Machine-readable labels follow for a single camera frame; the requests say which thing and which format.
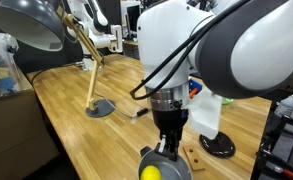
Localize clear plastic toy bin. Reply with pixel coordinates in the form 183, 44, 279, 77
0, 32, 22, 102

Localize grey lamp cable with switch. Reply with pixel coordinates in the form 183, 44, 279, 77
94, 93, 153, 120

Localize white plastic bottle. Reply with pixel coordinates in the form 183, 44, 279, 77
274, 93, 293, 119

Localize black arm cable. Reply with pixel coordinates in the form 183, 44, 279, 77
129, 0, 251, 101

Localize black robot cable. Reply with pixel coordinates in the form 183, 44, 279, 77
30, 61, 86, 85

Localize brown cabinet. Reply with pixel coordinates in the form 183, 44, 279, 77
0, 71, 61, 180

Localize black clamp orange handle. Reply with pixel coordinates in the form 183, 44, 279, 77
261, 161, 293, 180

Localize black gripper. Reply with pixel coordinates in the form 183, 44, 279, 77
151, 106, 190, 162

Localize black glass pot lid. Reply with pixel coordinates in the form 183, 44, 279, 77
199, 131, 237, 159

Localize wooden block with two holes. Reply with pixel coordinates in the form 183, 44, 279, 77
182, 145, 207, 172

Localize grey pot with black handles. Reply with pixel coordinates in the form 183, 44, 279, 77
138, 145, 194, 180

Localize wooden toy toolbox blue ends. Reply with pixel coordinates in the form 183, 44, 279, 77
187, 78, 203, 100

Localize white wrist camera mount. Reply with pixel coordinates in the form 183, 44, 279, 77
188, 87, 223, 141

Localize black breadboard table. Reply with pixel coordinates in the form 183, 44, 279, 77
250, 96, 293, 180

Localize black monitor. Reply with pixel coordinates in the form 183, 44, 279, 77
125, 4, 142, 34

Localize yellow lemon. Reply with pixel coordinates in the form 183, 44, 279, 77
140, 165, 163, 180

